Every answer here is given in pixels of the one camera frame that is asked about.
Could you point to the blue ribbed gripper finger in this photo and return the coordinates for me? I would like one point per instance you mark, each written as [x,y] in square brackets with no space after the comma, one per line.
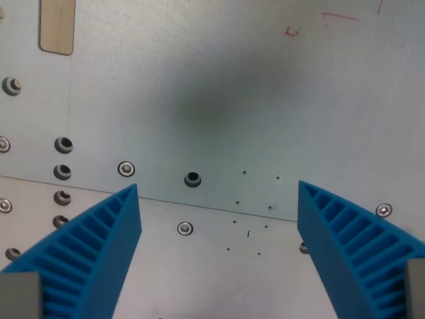
[345,246]
[99,246]

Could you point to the silver hex socket screw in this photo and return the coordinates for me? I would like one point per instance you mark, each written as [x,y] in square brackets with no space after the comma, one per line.
[185,228]
[4,144]
[126,169]
[5,205]
[384,210]

